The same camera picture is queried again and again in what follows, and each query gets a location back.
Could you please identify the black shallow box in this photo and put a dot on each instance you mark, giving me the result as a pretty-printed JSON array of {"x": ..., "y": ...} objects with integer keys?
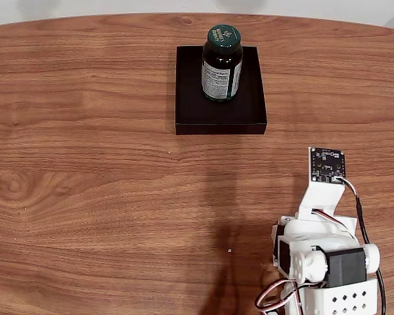
[{"x": 190, "y": 108}]

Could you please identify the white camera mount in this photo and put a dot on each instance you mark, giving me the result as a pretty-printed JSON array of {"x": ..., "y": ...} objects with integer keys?
[{"x": 320, "y": 197}]

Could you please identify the dark green pill bottle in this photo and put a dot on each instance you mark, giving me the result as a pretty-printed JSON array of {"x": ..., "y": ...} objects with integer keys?
[{"x": 221, "y": 36}]

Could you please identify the black camera circuit board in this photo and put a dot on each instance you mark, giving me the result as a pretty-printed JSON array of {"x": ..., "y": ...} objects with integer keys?
[{"x": 328, "y": 164}]

